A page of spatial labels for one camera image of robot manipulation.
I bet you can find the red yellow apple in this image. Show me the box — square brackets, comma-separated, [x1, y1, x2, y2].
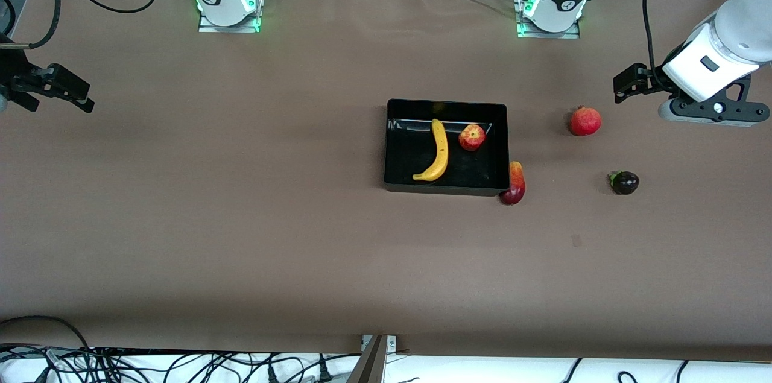
[458, 124, 487, 152]

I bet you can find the yellow banana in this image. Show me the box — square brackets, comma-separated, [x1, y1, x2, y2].
[413, 119, 450, 182]

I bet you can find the dark purple eggplant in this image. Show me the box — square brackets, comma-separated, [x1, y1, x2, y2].
[608, 170, 640, 195]

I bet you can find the black rectangular plastic box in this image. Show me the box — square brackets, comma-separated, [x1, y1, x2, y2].
[384, 98, 510, 197]

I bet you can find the red elongated mango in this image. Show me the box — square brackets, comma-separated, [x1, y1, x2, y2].
[499, 161, 527, 206]

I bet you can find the silver metal bracket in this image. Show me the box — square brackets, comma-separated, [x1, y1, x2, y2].
[361, 335, 397, 352]

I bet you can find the dark grey metal post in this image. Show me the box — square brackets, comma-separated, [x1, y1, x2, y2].
[347, 335, 388, 383]

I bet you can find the red pomegranate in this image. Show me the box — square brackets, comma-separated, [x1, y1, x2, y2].
[569, 106, 603, 137]

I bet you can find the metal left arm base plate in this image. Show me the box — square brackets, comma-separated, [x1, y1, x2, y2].
[517, 0, 581, 40]

